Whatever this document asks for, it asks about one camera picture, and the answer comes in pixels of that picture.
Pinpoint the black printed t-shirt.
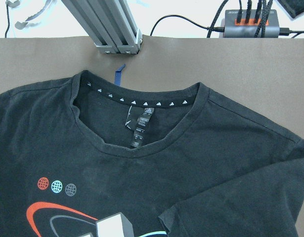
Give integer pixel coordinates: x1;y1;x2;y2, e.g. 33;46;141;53
0;71;304;237

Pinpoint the grey usb hub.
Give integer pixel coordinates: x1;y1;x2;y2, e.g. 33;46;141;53
222;9;290;38

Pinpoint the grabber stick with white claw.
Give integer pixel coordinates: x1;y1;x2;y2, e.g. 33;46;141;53
5;0;55;30

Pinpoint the aluminium frame post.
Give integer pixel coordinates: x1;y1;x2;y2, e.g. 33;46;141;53
63;0;142;54

